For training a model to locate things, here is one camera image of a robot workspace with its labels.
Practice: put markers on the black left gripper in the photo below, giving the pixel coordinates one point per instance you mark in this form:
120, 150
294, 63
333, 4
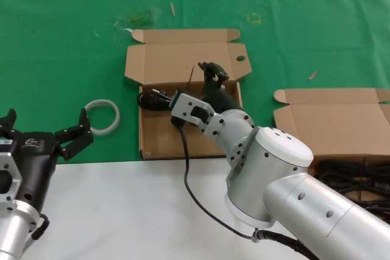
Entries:
36, 162

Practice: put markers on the clear plastic wrapper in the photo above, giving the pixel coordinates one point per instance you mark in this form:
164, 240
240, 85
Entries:
140, 18

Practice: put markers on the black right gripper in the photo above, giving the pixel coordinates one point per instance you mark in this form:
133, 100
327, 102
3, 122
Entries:
217, 98

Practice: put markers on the long wooden stick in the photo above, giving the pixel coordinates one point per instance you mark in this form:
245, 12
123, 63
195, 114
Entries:
172, 9

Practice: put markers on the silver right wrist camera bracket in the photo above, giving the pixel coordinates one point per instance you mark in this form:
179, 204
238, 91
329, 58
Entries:
189, 104

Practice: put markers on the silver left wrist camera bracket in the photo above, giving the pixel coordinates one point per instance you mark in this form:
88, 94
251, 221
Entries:
7, 162

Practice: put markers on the small cardboard scrap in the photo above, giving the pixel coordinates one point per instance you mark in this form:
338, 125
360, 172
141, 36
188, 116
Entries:
312, 75

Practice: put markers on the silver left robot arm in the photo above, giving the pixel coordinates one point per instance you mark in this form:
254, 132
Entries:
15, 229

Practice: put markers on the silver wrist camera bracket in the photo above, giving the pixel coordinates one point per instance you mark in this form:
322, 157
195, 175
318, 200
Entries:
7, 162
189, 104

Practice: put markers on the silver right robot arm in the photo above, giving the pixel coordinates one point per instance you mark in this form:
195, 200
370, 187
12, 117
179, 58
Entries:
289, 165

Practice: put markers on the clear tape roll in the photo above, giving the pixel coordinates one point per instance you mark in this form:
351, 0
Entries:
114, 117

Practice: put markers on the cardboard box with round hole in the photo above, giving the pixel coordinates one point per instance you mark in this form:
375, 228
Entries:
182, 56

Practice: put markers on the green table cloth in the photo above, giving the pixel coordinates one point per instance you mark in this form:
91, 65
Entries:
61, 44

